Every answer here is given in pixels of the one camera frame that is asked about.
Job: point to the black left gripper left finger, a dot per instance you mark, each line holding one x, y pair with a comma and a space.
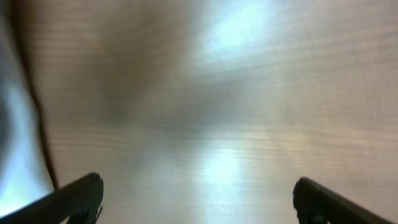
78, 202

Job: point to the grey shorts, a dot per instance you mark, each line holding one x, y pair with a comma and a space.
24, 175

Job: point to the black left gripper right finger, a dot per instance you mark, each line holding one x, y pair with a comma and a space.
314, 203

